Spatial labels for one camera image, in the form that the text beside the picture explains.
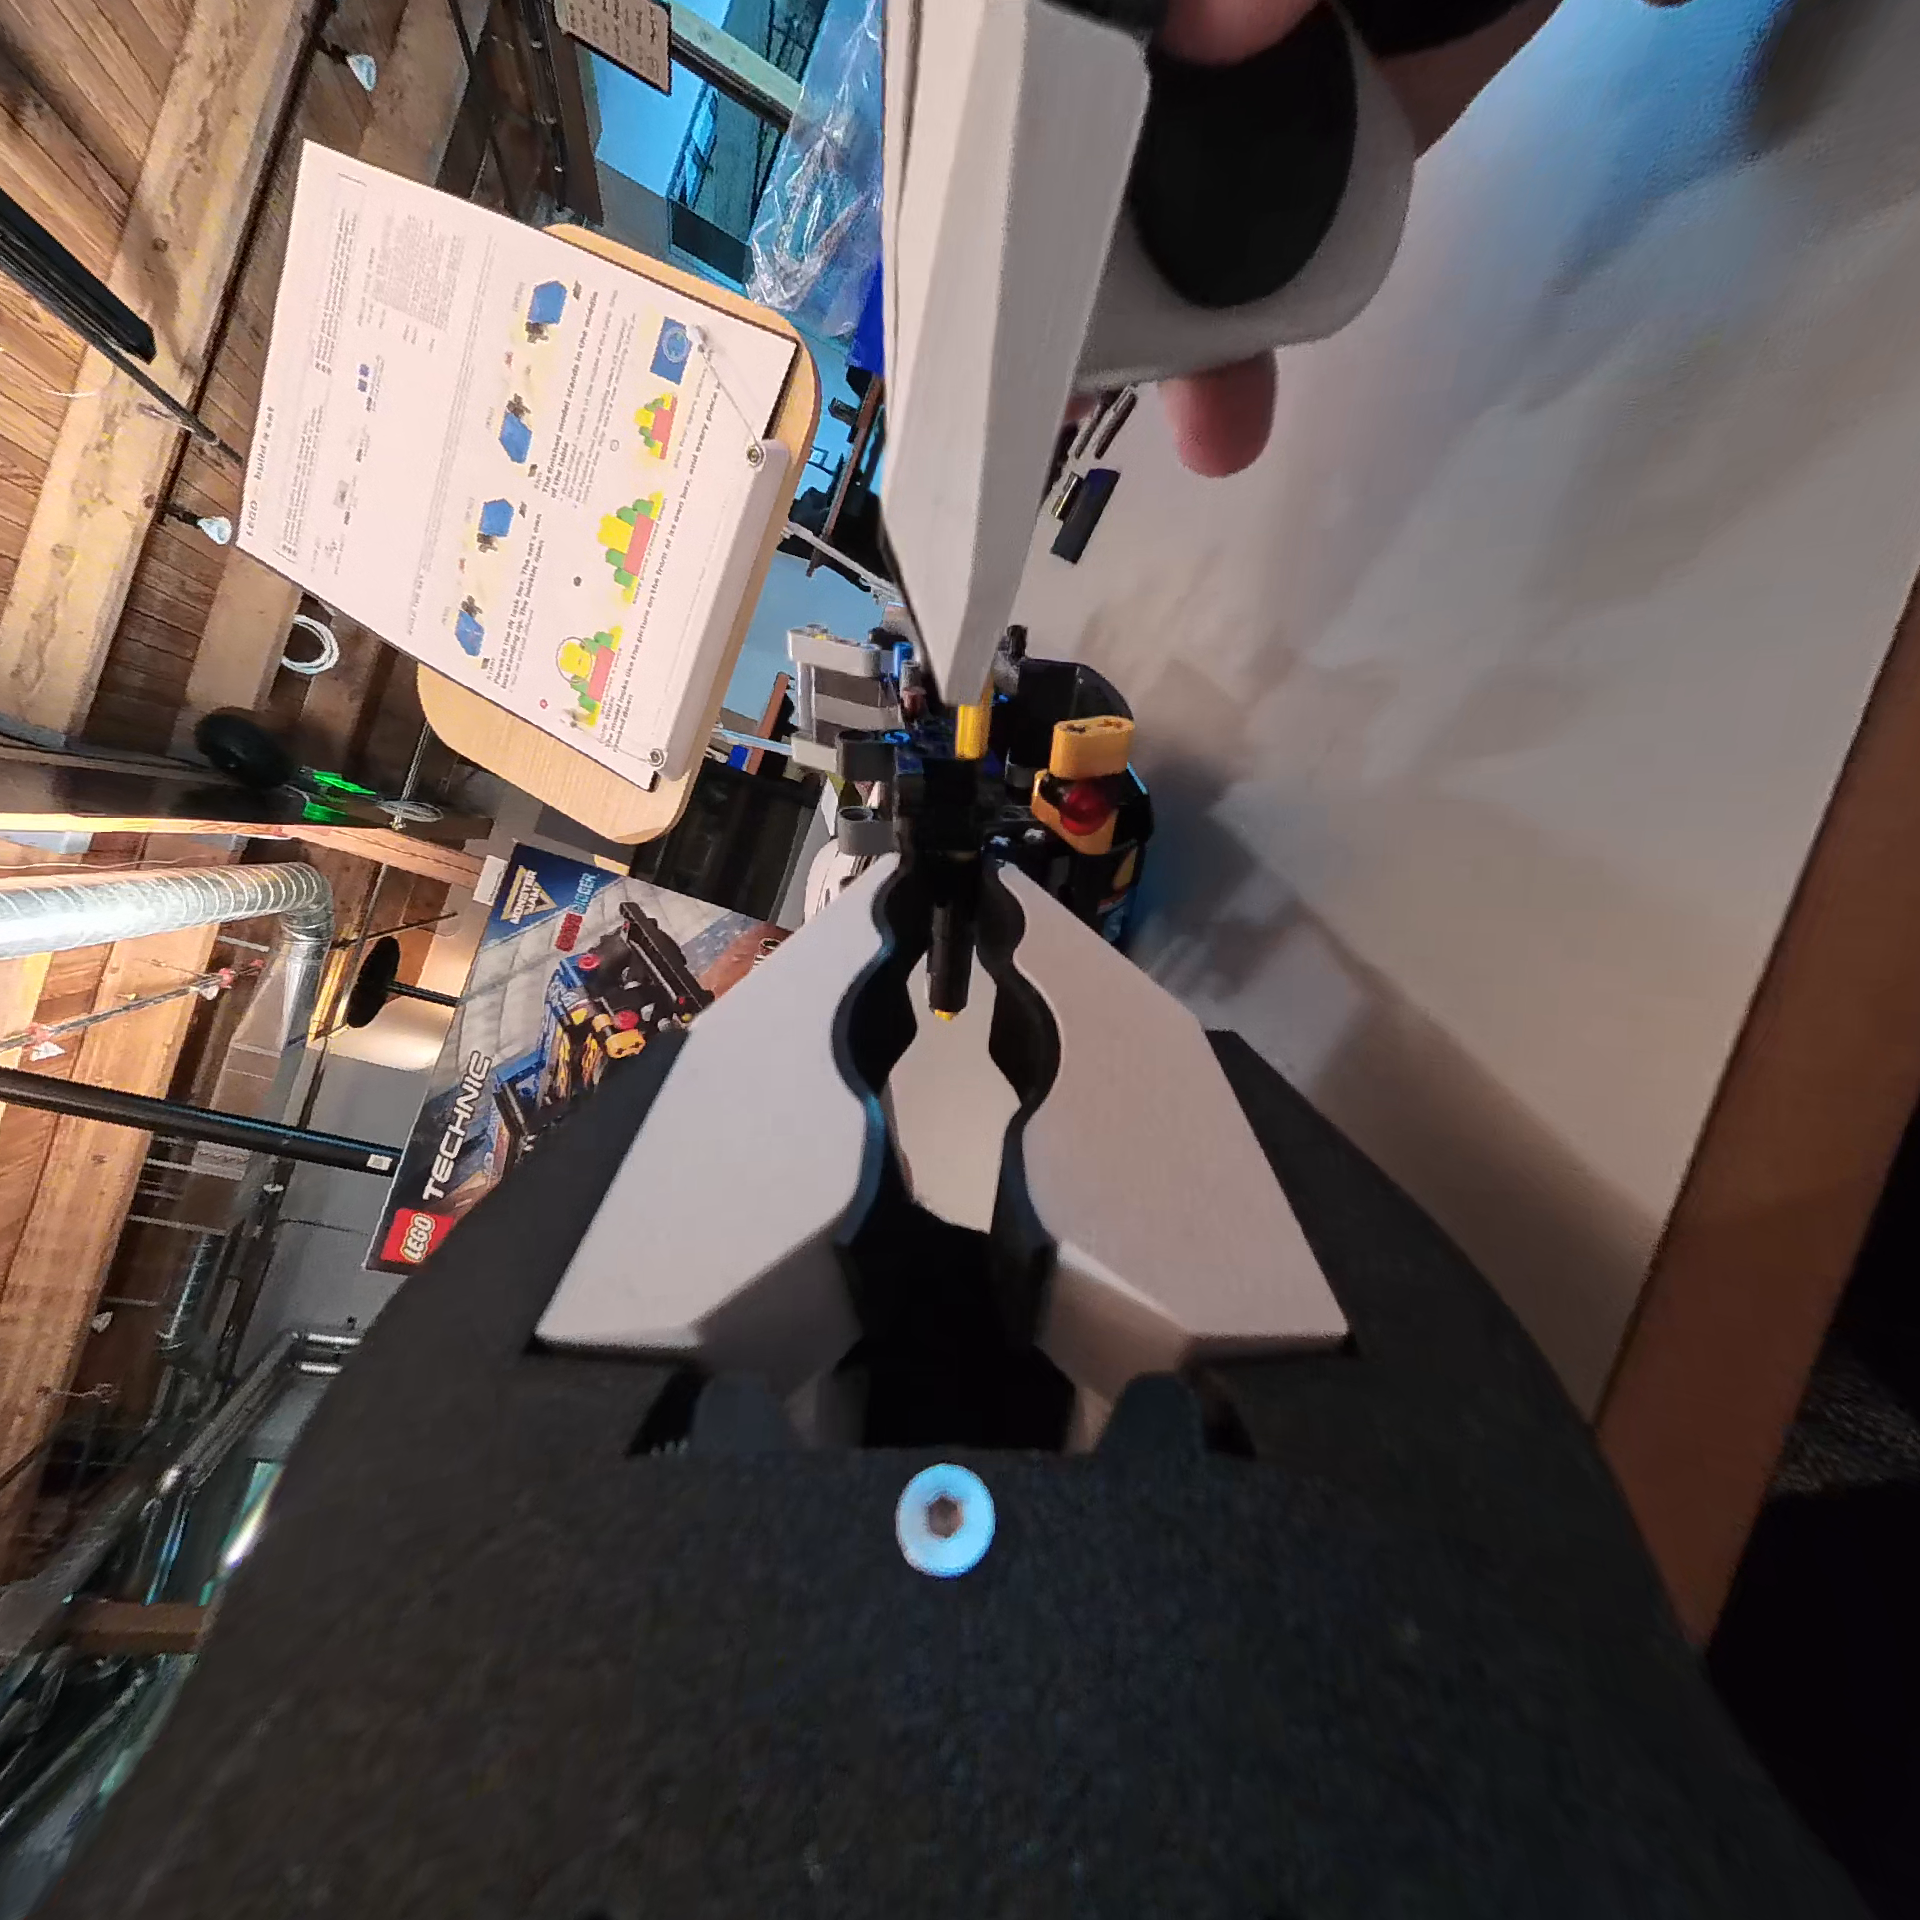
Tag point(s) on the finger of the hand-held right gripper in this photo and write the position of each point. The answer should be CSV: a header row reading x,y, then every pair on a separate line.
x,y
990,301

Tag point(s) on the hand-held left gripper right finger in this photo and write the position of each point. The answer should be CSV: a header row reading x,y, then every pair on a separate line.
x,y
1172,1185

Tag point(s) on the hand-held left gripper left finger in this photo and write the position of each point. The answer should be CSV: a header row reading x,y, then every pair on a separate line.
x,y
721,1185

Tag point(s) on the partly built lego vehicle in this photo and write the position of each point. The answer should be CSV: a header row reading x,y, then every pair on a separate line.
x,y
1037,809

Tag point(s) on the lego set box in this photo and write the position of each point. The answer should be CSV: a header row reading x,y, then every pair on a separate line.
x,y
556,1049

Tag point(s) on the dark lego piece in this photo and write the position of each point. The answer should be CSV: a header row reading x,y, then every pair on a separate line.
x,y
1088,511

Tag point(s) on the person's right hand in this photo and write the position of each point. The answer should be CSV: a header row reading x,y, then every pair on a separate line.
x,y
1219,422

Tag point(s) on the clear plastic bag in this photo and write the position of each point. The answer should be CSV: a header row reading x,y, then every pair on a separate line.
x,y
819,166

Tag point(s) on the wooden board stand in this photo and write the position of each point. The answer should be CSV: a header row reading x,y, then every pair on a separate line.
x,y
780,495

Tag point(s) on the white task instruction sheet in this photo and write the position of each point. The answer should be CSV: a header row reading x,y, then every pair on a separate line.
x,y
510,464

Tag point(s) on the black pole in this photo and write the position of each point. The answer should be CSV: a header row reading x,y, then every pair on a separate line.
x,y
182,1119

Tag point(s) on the black round lamp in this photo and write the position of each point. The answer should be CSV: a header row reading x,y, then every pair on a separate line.
x,y
240,749

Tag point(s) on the silver air duct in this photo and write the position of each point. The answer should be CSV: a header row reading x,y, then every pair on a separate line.
x,y
149,913

